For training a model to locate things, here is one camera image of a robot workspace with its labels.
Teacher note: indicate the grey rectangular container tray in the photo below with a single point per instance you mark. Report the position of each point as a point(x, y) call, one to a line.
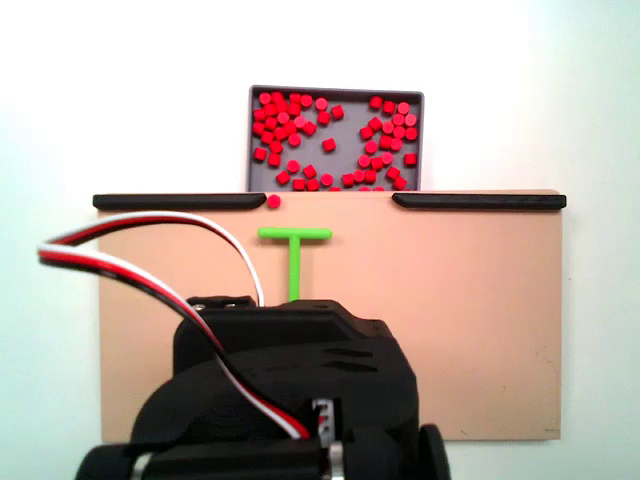
point(345, 150)

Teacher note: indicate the beige rectangular work board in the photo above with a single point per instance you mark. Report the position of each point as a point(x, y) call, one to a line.
point(475, 300)

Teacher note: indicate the black edge rail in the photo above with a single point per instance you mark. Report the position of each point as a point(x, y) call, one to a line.
point(480, 201)
point(175, 201)

